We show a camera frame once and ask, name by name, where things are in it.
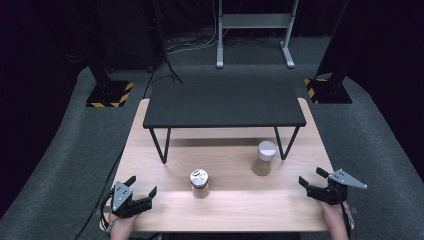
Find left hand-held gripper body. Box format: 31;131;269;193
110;182;154;220

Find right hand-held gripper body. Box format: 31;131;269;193
306;168;369;206

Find white lid spice jar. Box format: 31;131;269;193
251;140;278;177

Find black shelf with wire legs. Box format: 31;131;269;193
142;81;307;165

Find person's left hand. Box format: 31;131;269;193
107;213;140;240

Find person's right hand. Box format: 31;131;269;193
319;200;352;240

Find black stand with striped base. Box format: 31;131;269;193
303;0;354;105
85;49;135;109

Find black tripod leg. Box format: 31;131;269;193
142;49;184;99

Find grey metal stand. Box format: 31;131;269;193
215;0;300;70

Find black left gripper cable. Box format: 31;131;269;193
73;151;125;240

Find bundle of floor cables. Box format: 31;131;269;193
165;31;234;55

